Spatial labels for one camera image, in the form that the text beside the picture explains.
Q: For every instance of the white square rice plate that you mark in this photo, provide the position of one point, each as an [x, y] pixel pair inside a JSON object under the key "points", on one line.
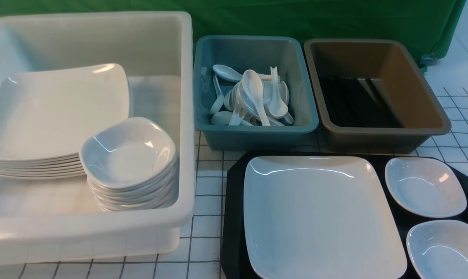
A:
{"points": [[319, 218]]}

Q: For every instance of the white small bowl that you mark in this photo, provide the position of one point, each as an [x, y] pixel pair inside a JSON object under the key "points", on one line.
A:
{"points": [[438, 249], [424, 186]]}

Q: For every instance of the white soup spoon lower left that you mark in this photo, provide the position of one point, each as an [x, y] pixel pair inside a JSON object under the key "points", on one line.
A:
{"points": [[223, 118]]}

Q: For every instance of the white soup spoon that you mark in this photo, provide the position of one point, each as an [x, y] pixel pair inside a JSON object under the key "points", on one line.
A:
{"points": [[252, 94], [277, 107], [227, 73], [223, 118]]}

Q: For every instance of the white soup spoon right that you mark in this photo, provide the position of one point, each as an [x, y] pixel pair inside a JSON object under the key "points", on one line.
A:
{"points": [[277, 107]]}

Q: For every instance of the white soup spoon top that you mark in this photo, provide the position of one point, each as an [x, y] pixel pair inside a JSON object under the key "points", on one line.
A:
{"points": [[252, 94]]}

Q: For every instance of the white soup spoon upper left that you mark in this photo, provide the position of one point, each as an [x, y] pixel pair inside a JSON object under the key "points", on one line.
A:
{"points": [[227, 73]]}

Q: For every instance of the teal plastic bin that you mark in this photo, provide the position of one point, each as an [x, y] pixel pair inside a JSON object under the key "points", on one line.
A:
{"points": [[258, 53]]}

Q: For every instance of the stack of white small bowls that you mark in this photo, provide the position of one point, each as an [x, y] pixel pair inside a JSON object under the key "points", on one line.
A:
{"points": [[133, 165]]}

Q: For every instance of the pile of black chopsticks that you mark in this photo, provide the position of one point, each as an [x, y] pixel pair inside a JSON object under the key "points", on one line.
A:
{"points": [[352, 102]]}

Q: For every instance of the black serving tray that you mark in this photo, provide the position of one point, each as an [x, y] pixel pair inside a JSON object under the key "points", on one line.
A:
{"points": [[234, 258]]}

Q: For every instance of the brown plastic bin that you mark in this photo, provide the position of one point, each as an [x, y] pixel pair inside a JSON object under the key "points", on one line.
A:
{"points": [[399, 80]]}

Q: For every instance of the stack of white square plates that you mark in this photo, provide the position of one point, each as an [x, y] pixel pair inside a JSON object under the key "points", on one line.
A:
{"points": [[46, 116]]}

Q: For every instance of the large white plastic tub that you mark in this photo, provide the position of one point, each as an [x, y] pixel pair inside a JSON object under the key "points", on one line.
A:
{"points": [[58, 219]]}

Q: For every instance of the metal binder clip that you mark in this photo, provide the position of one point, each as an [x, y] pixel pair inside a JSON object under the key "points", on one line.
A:
{"points": [[427, 59]]}

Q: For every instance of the green cloth backdrop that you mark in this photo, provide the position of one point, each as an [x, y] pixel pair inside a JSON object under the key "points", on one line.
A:
{"points": [[424, 27]]}

